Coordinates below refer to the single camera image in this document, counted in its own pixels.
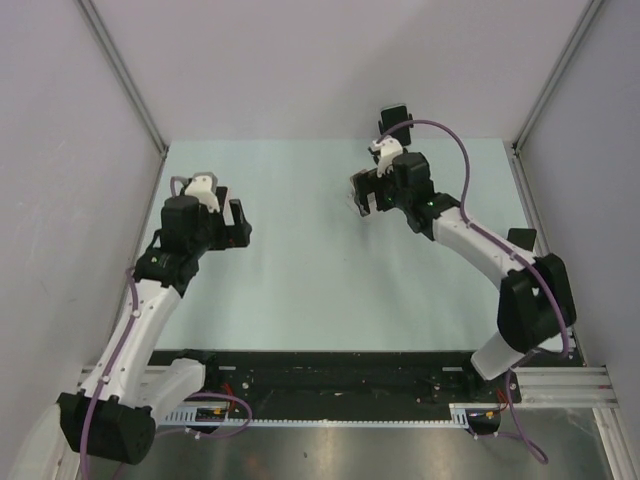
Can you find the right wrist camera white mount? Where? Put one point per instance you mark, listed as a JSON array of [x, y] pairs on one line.
[[384, 152]]

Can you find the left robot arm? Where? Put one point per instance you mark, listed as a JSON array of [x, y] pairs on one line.
[[114, 415]]

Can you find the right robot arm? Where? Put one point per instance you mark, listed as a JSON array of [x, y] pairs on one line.
[[535, 297]]

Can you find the aluminium front rail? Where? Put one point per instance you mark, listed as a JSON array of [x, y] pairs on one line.
[[560, 385]]

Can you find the phone in black clamp stand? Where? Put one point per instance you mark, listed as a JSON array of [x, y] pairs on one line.
[[396, 120]]

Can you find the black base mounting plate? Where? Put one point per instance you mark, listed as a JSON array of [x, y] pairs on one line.
[[346, 386]]

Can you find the pink phone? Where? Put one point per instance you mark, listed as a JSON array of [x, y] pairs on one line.
[[223, 196]]

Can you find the left aluminium corner post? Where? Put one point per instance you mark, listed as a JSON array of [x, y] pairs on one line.
[[116, 62]]

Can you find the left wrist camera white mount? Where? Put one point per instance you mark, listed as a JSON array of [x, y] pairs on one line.
[[203, 187]]

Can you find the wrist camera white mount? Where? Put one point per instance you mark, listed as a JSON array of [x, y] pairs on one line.
[[384, 152], [203, 187]]

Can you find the aluminium corner post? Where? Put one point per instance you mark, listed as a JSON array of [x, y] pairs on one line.
[[116, 62], [568, 53]]

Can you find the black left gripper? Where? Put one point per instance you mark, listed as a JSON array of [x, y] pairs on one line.
[[230, 236]]

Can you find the black folding phone stand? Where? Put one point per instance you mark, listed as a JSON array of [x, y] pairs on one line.
[[524, 238]]

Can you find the right aluminium corner post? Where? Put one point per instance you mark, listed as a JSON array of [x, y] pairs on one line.
[[568, 53]]

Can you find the white folding phone stand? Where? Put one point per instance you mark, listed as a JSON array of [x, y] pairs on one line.
[[353, 203]]

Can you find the black round-base clamp stand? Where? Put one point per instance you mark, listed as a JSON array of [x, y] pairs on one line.
[[400, 142]]

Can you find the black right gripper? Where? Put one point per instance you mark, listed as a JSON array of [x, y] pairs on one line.
[[370, 182]]

